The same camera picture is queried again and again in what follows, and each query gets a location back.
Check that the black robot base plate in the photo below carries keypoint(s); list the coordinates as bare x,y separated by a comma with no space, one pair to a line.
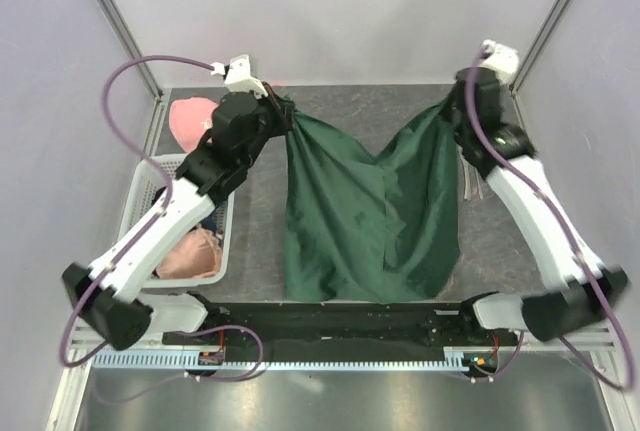
442,324

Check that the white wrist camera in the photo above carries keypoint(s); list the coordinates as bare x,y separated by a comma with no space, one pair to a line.
501,59
238,77

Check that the navy blue cloth in basket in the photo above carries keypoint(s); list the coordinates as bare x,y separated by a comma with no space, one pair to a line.
212,223

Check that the aluminium frame post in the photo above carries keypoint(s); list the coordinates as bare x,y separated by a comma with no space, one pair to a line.
542,37
122,31

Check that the left aluminium frame post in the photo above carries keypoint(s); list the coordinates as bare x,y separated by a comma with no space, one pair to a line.
122,31

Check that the right aluminium frame post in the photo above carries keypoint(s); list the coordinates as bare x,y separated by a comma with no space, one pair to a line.
542,37

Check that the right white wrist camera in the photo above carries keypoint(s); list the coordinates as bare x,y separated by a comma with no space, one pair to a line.
501,59

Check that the dark green cloth napkin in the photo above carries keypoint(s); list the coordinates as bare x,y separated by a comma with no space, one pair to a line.
370,227

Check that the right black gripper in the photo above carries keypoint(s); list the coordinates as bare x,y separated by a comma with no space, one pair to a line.
446,111

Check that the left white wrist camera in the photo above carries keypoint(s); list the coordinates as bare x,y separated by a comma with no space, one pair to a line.
238,77

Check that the peach cloth in basket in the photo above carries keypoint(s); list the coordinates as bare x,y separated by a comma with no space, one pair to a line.
197,255

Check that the light blue slotted cable duct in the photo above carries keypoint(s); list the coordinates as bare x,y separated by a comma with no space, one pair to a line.
194,360

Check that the pink baseball cap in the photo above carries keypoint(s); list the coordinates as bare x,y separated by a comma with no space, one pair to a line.
189,119

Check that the silver spoon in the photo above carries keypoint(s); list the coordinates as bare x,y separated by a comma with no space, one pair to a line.
479,187

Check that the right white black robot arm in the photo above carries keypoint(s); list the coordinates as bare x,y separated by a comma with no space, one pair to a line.
575,278

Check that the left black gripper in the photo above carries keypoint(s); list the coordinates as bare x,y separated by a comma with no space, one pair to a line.
282,111

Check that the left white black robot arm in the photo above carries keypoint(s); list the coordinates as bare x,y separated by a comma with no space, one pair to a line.
106,295

